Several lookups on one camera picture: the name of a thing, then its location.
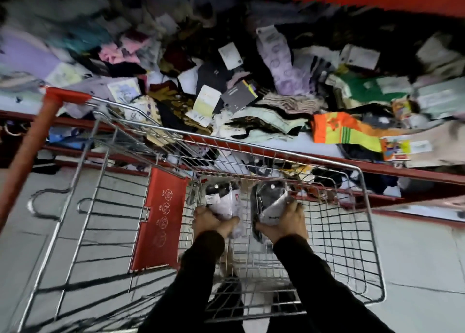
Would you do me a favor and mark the person's left forearm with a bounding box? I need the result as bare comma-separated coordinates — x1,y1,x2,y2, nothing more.
138,230,245,333

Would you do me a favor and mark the white black sock packet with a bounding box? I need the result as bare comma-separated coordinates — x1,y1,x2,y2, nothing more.
204,179,245,239

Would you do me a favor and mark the metal wire shopping cart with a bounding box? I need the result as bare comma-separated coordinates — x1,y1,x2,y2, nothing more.
15,96,387,333

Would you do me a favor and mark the pile of assorted socks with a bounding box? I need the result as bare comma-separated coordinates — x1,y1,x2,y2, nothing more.
0,0,465,168

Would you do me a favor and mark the black grey sock packet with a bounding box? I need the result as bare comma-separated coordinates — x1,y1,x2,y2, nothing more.
250,179,292,245

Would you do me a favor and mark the person's left hand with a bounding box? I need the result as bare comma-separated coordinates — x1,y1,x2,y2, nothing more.
192,207,240,239

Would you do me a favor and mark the red metal bin frame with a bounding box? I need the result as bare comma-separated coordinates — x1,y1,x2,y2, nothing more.
0,109,465,230

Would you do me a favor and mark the person's right forearm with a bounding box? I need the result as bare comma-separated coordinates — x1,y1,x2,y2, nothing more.
272,234,395,333

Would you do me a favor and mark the red cart seat flap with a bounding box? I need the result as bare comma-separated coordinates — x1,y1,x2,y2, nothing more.
130,167,190,272

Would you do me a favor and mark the red cart handle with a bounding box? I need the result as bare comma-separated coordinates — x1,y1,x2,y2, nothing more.
0,87,92,235

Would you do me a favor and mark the person's black shoe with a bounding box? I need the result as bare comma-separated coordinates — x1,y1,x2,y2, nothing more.
214,277,245,319
272,288,304,313

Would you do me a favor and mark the person's right hand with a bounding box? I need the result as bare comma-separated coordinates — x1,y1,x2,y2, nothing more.
255,200,310,245

